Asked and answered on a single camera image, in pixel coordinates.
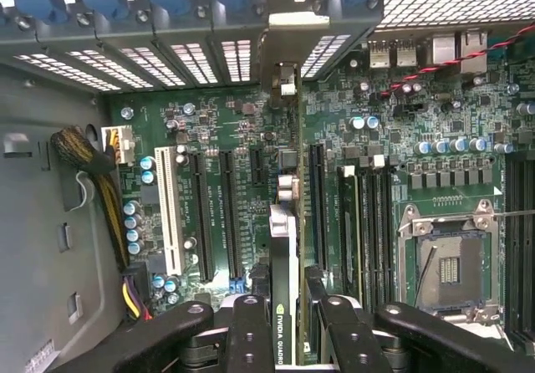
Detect black RAM slot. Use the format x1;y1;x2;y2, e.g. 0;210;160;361
372;154;386;308
520;155;535;345
504;155;522;341
383;166;397;308
359;166;375;308

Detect green RAM stick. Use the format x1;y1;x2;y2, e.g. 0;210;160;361
337;165;363;304

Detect silver CPU socket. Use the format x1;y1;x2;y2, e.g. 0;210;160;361
395;199;505;322

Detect long black expansion slot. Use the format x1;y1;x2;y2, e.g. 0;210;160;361
186;149;215;283
308;142;330;274

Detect white PCI expansion slot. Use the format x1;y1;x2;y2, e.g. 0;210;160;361
153;146;186;278

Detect short black expansion slot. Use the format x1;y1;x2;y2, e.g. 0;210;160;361
250;146;268;187

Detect thin silver locking lever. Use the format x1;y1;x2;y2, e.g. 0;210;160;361
491;208;535;221

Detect grey metal PC case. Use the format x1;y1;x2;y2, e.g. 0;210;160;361
0;0;535;373

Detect white power connector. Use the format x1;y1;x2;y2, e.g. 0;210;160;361
99;125;137;166

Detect green motherboard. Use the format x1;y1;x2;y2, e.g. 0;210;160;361
102;25;535;349

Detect silver rear port block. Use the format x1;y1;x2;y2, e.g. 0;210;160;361
369;39;393;69
461;29;489;76
431;33;460;68
394;39;420;68

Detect purple yellow red wire bundle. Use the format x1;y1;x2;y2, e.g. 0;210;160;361
120;263;154;322

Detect white cable clip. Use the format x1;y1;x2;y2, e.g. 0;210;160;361
74;171;96;212

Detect black yellow sleeved power cable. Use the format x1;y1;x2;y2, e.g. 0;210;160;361
49;125;130;270

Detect red black twisted wire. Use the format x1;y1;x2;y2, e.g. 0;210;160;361
380;23;535;98

